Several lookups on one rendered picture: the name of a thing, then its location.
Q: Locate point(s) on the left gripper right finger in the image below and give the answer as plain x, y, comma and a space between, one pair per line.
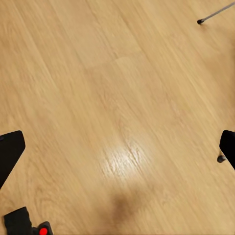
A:
227, 146

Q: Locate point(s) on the camera tripod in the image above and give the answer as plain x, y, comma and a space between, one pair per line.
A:
222, 157

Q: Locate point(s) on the digital camera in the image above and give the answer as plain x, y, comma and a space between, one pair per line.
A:
18, 223

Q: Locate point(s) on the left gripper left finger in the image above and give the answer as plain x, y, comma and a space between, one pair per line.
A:
12, 145

